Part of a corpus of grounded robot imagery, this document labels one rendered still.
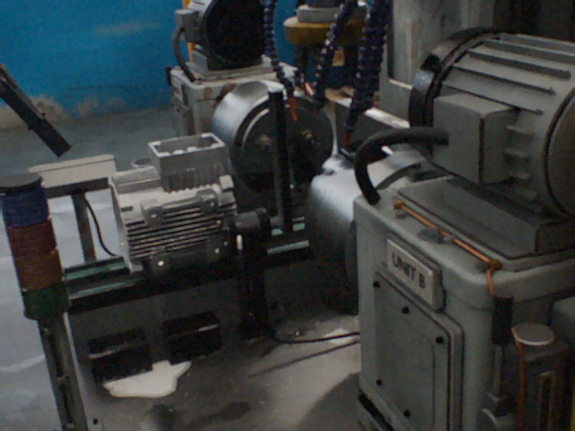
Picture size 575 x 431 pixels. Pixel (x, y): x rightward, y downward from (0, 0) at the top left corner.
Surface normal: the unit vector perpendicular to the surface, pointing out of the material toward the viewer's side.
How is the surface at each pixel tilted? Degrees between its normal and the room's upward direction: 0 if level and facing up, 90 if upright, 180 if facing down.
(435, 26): 90
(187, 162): 90
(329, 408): 0
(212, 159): 90
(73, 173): 52
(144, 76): 90
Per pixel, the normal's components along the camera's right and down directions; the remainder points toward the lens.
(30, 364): -0.07, -0.92
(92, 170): 0.25, -0.31
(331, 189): -0.79, -0.38
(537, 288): 0.36, 0.32
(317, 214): -0.92, -0.02
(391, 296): -0.93, 0.20
